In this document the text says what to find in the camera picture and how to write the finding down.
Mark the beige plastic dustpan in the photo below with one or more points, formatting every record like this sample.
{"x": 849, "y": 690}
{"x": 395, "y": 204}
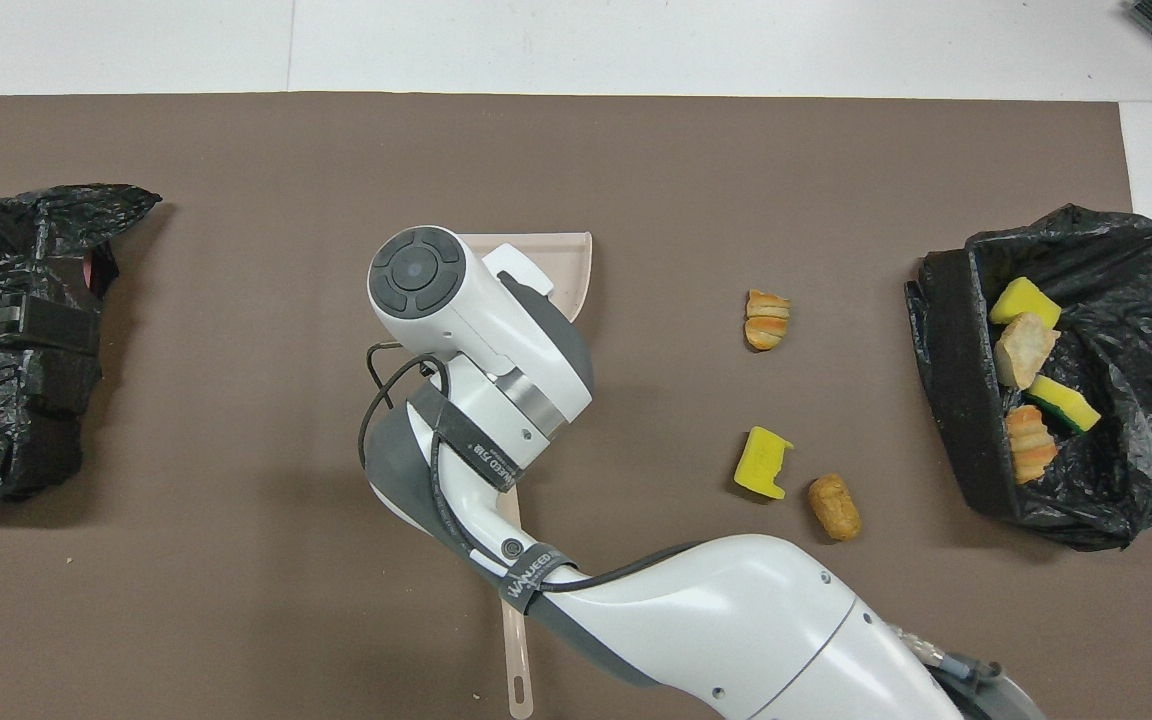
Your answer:
{"x": 566, "y": 270}

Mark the beige hand brush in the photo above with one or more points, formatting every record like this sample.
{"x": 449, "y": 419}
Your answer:
{"x": 519, "y": 670}

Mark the short striped croissant piece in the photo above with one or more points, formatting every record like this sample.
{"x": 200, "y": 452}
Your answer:
{"x": 766, "y": 322}

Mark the notched yellow sponge piece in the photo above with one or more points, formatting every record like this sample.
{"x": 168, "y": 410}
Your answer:
{"x": 761, "y": 462}

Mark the brown oval bread roll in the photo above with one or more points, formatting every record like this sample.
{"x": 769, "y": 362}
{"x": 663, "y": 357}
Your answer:
{"x": 834, "y": 508}

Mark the pale crusty bread chunk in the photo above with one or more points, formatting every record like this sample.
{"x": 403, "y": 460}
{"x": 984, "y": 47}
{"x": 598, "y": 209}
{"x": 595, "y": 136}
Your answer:
{"x": 1024, "y": 350}

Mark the large yellow sponge piece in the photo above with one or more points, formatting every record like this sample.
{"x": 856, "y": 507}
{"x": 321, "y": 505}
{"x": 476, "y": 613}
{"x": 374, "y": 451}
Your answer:
{"x": 1024, "y": 300}

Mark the long ridged croissant piece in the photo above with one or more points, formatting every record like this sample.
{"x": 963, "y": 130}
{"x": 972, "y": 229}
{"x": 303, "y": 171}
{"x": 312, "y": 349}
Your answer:
{"x": 1031, "y": 445}

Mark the small yellow green sponge piece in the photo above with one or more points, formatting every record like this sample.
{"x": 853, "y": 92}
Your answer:
{"x": 1061, "y": 400}

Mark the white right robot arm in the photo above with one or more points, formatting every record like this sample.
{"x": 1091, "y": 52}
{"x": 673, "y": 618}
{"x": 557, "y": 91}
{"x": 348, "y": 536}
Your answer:
{"x": 496, "y": 340}

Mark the brown table mat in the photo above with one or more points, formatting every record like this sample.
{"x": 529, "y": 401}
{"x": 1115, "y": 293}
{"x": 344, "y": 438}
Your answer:
{"x": 236, "y": 150}

